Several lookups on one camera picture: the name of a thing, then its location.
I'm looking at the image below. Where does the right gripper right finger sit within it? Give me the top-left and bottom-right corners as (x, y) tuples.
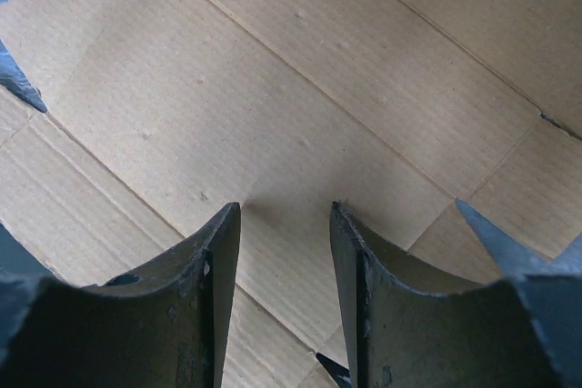
(329, 200), (581, 387)

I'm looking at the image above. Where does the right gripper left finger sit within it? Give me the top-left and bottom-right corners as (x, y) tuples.
(1, 203), (241, 387)

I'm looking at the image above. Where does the brown cardboard box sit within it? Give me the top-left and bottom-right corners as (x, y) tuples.
(1, 0), (581, 387)

